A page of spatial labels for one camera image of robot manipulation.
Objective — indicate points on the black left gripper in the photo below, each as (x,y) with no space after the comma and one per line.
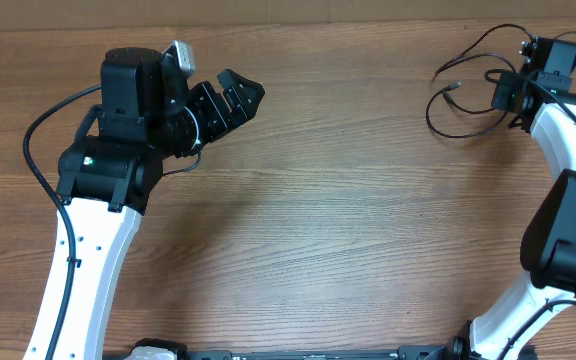
(218,120)

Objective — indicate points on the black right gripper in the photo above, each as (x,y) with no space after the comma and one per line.
(498,99)

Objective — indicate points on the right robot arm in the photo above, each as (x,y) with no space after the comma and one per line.
(539,95)

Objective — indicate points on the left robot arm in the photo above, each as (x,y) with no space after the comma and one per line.
(148,112)

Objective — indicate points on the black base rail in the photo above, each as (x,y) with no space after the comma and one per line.
(152,348)

